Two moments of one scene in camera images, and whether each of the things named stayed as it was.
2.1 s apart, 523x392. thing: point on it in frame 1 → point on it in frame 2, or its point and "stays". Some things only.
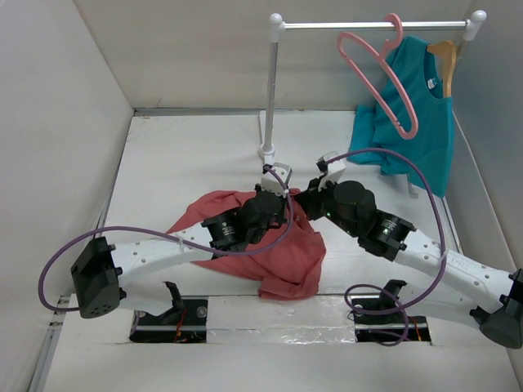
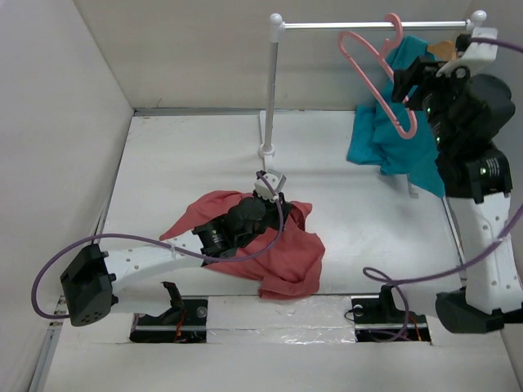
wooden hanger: [447, 51] stays
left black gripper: [280, 217] stays
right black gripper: [310, 197] → [424, 73]
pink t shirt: [286, 261] stays
